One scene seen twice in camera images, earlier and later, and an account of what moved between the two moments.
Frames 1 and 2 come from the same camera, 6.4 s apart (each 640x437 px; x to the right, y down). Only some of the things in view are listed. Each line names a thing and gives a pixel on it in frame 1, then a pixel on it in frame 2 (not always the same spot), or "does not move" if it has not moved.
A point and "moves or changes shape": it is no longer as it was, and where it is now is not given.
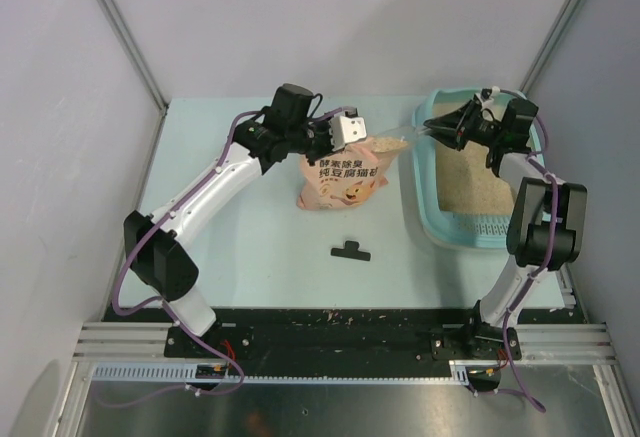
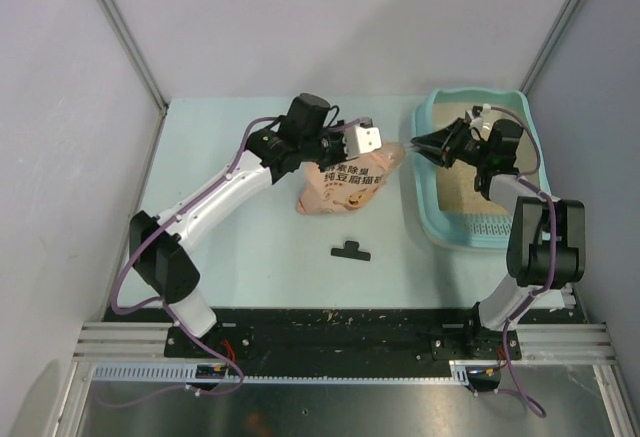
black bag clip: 351,250 does not move
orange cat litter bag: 343,177 moves or changes shape
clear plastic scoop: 392,142 → 412,147
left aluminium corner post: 105,0 does not move
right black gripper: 462,120 → 448,139
